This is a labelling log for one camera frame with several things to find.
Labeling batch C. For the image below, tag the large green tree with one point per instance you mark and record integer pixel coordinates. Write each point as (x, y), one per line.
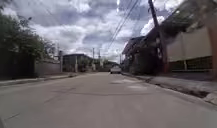
(16, 36)

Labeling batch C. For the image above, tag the grey concrete road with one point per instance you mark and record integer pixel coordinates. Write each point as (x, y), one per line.
(96, 103)

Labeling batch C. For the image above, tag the dark house with roof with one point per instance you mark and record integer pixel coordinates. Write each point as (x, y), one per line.
(139, 55)

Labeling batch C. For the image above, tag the pale boundary wall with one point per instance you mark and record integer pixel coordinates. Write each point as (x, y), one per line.
(47, 67)

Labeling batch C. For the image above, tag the dark fence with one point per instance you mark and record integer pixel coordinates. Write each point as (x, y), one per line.
(14, 66)

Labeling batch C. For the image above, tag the building with pale wall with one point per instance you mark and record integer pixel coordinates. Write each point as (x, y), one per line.
(191, 43)

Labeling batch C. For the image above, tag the raised concrete sidewalk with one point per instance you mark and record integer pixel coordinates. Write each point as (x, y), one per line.
(192, 86)
(29, 80)

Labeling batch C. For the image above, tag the distant grey building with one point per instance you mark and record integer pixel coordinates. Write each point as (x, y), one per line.
(74, 61)

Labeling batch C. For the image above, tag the leaning wooden utility pole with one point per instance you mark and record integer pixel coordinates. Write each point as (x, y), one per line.
(158, 33)

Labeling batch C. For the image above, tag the white car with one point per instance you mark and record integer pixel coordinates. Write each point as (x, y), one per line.
(115, 69)

